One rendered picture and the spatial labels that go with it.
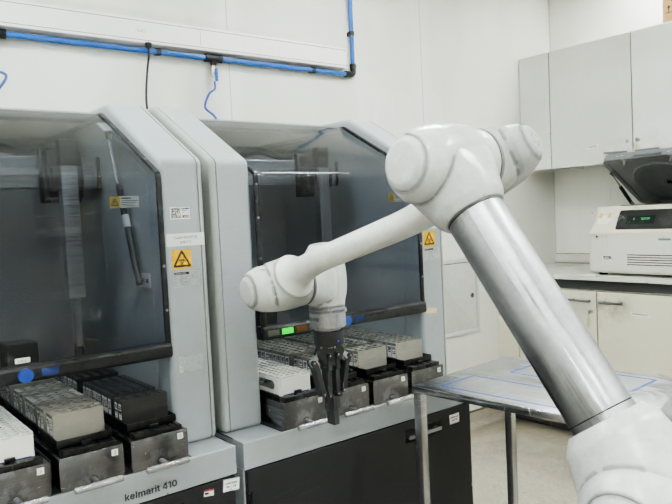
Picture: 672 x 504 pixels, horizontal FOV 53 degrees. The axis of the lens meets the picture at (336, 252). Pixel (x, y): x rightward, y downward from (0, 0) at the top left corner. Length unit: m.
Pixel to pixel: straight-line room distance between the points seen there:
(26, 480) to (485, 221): 1.03
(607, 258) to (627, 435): 2.85
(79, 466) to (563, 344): 1.02
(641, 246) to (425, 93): 1.38
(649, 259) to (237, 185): 2.44
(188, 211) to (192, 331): 0.30
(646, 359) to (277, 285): 2.61
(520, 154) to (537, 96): 3.18
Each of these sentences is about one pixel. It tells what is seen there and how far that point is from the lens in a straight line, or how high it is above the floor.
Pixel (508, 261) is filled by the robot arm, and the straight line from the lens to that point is 1.08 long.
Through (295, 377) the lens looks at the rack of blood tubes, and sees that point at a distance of 1.84.
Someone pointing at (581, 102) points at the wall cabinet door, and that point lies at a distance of 4.25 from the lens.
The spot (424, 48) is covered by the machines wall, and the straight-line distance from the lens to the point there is 3.92.
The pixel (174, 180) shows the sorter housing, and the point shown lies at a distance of 1.70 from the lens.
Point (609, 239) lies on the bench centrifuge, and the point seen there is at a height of 1.09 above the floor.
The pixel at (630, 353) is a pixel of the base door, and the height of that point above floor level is 0.50.
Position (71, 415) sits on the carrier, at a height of 0.87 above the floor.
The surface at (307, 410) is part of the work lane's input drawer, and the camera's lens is 1.83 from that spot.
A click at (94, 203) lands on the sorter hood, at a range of 1.61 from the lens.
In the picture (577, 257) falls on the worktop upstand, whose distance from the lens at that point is 4.64.
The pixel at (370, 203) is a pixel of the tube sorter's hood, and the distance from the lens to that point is 2.02.
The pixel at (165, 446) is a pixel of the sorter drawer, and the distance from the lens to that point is 1.65.
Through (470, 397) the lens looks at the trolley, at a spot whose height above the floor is 0.82.
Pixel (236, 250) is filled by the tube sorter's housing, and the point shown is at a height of 1.20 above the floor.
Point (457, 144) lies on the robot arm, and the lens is 1.13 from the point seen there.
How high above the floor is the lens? 1.28
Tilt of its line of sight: 3 degrees down
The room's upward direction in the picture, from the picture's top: 3 degrees counter-clockwise
